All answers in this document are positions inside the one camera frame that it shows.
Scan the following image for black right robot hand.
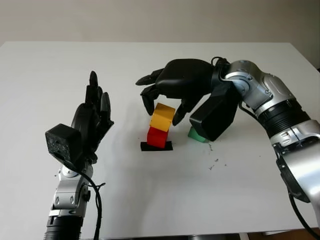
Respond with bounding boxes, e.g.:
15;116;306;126
135;58;221;126

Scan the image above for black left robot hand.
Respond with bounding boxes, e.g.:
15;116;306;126
70;70;115;167

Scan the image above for yellow wooden block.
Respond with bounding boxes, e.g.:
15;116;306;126
149;102;176;132

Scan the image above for green wooden block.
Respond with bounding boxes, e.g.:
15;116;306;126
187;126;210;143

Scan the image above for red wooden block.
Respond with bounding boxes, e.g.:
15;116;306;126
146;126;168;148

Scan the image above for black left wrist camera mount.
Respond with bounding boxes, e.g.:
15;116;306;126
44;123;84;171

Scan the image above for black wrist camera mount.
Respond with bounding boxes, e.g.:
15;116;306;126
44;123;84;171
189;82;237;142

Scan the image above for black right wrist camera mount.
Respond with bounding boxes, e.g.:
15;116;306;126
189;82;237;142

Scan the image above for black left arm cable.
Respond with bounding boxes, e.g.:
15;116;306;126
58;154;106;240

